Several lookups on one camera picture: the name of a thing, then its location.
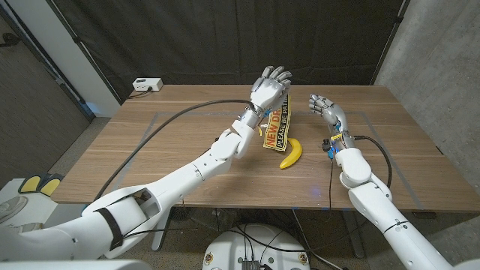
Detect black backdrop curtain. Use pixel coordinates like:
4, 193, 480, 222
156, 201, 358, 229
48, 0, 410, 103

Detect blue and white connectors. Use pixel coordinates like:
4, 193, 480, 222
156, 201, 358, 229
327, 157, 335, 210

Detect grey white sneaker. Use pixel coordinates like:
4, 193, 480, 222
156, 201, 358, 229
0, 195, 29, 223
0, 222, 44, 234

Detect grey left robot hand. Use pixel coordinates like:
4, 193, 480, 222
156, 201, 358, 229
247, 65, 293, 113

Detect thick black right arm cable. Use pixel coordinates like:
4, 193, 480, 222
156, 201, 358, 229
262, 134, 393, 252

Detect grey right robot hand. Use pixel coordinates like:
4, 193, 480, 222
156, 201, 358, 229
308, 93, 350, 138

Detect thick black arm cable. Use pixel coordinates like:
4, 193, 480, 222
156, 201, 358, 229
262, 134, 393, 252
93, 98, 253, 202

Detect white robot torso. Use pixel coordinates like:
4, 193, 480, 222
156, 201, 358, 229
0, 259, 153, 270

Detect yellow new driver bumper sticker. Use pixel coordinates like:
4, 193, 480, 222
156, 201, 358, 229
262, 95, 293, 152

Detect yellow black foot pedal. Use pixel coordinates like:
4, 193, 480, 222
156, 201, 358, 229
17, 174, 43, 194
39, 172, 65, 197

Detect black door handle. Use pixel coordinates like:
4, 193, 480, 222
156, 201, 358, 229
0, 32, 20, 48

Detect white power outlet box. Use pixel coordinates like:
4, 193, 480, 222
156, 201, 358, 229
132, 77, 164, 92

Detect grey table leg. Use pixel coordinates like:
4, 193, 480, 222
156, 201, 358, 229
343, 209, 365, 259
151, 209, 172, 251

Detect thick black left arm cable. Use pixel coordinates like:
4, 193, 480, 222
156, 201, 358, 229
93, 98, 253, 202

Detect yellow banana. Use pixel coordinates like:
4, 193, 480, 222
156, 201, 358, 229
279, 137, 303, 170

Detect black outlet box cable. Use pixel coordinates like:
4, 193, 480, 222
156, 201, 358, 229
127, 86, 154, 100

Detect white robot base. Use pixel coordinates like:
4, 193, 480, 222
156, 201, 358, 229
201, 223, 311, 270

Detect black backdrop stand pole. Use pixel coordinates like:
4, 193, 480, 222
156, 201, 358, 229
370, 0, 412, 86
46, 0, 124, 105

